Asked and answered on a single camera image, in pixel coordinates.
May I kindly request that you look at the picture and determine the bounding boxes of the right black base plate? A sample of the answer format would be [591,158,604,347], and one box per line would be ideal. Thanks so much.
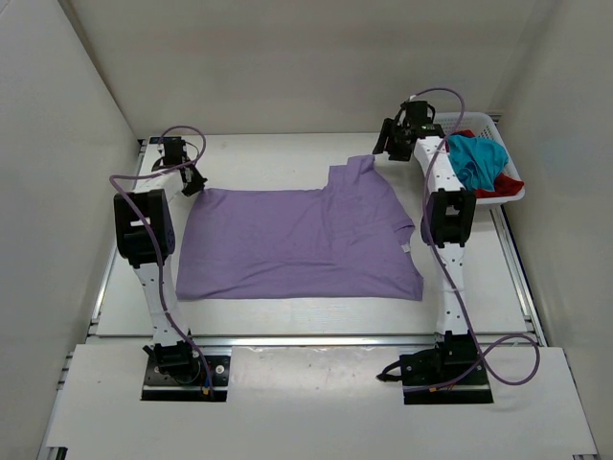
[398,354,495,405]

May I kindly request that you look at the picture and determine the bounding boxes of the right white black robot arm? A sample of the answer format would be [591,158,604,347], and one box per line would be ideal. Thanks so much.
[374,98,479,395]

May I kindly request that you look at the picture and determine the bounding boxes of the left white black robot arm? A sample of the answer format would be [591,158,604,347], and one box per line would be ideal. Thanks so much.
[109,136,210,386]

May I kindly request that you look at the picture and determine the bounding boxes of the red t-shirt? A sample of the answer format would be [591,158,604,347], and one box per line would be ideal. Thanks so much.
[453,130,524,198]

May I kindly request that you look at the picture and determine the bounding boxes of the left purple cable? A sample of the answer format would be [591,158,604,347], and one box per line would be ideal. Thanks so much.
[108,125,216,399]

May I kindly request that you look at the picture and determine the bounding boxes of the purple t-shirt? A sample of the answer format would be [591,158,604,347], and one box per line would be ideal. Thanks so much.
[176,155,423,301]

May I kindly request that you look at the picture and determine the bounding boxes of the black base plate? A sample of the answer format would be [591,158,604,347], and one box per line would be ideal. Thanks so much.
[141,355,231,403]
[398,354,495,405]

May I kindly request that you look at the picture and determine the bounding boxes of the purple cable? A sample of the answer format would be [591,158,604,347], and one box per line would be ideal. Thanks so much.
[108,125,216,399]
[401,86,540,387]

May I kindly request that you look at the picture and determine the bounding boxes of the white plastic basket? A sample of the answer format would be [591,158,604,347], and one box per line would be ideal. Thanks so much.
[435,112,525,205]

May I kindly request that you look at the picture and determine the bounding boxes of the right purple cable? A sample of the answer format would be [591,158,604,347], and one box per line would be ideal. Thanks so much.
[401,86,540,387]

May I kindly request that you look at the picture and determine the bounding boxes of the teal t-shirt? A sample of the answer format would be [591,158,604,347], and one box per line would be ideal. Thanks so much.
[447,135,509,192]

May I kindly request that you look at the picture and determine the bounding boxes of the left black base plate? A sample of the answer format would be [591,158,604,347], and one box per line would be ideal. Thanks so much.
[141,355,231,403]

